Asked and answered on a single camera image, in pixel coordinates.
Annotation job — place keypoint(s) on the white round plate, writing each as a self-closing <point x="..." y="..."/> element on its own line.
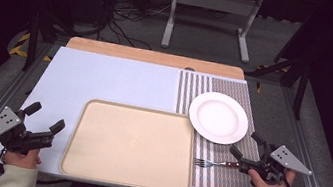
<point x="218" y="117"/>

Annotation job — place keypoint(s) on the person's left hand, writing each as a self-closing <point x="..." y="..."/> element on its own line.
<point x="21" y="159"/>

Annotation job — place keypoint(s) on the striped woven placemat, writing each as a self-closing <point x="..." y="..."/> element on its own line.
<point x="226" y="170"/>

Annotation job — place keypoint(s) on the grey metal stand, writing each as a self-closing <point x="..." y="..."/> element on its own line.
<point x="214" y="3"/>

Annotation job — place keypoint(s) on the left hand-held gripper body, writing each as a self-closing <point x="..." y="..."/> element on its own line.
<point x="17" y="135"/>

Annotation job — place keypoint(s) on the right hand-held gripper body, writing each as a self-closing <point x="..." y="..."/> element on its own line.
<point x="271" y="165"/>

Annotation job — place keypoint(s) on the beige rectangular tray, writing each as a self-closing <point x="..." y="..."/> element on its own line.
<point x="131" y="145"/>

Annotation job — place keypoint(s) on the black tripod stand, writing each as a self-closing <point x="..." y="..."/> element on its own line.
<point x="295" y="73"/>
<point x="33" y="38"/>

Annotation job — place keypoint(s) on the yellow black floor tape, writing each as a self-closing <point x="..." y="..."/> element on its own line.
<point x="23" y="47"/>

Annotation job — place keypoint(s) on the wooden board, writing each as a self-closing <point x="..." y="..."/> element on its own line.
<point x="156" y="57"/>

